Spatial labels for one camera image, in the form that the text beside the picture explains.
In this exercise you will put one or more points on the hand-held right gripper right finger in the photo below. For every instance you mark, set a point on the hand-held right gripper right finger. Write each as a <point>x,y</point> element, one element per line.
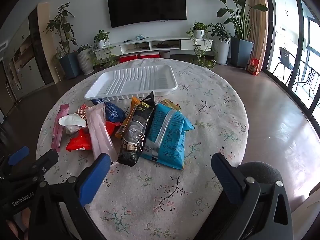
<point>225,177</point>

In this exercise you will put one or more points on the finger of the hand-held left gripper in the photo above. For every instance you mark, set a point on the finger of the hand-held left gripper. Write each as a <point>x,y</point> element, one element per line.
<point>17,155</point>
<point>46,160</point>

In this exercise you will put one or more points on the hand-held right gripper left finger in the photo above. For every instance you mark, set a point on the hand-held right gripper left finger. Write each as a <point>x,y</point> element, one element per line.
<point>95,177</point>

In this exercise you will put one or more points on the pink striped snack packet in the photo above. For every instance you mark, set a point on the pink striped snack packet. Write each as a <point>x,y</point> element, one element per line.
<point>58,127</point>

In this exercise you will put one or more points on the pale pink long snack packet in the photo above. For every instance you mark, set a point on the pale pink long snack packet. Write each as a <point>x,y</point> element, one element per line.
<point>100,135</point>

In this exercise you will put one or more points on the black snack packet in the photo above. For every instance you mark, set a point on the black snack packet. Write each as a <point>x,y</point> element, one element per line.
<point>135,135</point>

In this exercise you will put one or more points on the orange snack packet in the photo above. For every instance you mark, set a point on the orange snack packet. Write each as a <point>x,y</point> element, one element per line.
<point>127,121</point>

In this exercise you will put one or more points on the dark blue snack packet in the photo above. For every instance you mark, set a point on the dark blue snack packet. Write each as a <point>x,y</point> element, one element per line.
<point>113,112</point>

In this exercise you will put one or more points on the light blue snack packet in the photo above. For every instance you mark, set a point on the light blue snack packet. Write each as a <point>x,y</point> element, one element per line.
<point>170,135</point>

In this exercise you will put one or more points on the white ribbed plastic tray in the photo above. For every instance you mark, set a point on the white ribbed plastic tray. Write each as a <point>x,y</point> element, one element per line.
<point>135,80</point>

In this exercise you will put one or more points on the person's left hand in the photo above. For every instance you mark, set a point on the person's left hand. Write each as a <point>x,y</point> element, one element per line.
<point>22,220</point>

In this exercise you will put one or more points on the dark grey fabric chair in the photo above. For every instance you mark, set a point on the dark grey fabric chair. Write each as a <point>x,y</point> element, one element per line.
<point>260,171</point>

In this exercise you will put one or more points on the red white patterned snack packet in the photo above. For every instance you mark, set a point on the red white patterned snack packet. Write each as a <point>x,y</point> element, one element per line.
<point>82,111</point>

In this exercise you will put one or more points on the gold snack packet red oval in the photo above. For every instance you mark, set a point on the gold snack packet red oval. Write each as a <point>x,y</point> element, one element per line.
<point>170,103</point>

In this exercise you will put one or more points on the tall plant in blue pot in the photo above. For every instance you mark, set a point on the tall plant in blue pot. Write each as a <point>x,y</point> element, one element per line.
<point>67,62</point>

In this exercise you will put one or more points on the plant in white ribbed pot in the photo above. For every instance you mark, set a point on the plant in white ribbed pot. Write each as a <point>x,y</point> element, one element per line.
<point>85,60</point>

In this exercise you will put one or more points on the red gift bag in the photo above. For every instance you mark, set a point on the red gift bag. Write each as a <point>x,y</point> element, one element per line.
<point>253,66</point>

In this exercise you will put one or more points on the red storage box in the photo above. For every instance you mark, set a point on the red storage box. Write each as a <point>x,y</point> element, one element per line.
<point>149,55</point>
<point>128,58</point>

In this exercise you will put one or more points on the large plant in grey pot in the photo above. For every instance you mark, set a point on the large plant in grey pot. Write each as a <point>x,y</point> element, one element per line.
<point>241,50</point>

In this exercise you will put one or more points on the plant in tall white pot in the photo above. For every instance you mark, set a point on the plant in tall white pot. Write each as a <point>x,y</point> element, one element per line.
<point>222,47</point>

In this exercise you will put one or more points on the black balcony chair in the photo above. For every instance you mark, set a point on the black balcony chair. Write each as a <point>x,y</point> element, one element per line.
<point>285,61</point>

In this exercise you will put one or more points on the trailing plant small white pot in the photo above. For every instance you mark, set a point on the trailing plant small white pot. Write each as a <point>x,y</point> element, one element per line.
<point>101,40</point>

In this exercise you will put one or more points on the black balcony table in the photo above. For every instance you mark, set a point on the black balcony table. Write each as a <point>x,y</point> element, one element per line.
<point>310,76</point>

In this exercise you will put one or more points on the small grey pot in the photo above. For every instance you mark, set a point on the small grey pot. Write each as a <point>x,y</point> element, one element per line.
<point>165,54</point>

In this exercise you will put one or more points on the white television cabinet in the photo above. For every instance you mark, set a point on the white television cabinet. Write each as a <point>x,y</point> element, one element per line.
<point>195,43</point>

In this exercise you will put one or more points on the pothos plant in white pot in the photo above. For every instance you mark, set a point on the pothos plant in white pot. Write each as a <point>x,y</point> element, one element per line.
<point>200,32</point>

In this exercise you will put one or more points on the beige curtain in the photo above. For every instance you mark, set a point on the beige curtain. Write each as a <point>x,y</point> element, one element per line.
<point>257,17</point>

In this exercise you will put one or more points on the wooden wall cabinet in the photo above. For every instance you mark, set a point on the wooden wall cabinet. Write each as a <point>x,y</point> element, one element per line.
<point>27,55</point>

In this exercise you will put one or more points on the black wall television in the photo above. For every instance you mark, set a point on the black wall television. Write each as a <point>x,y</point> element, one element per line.
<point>147,3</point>

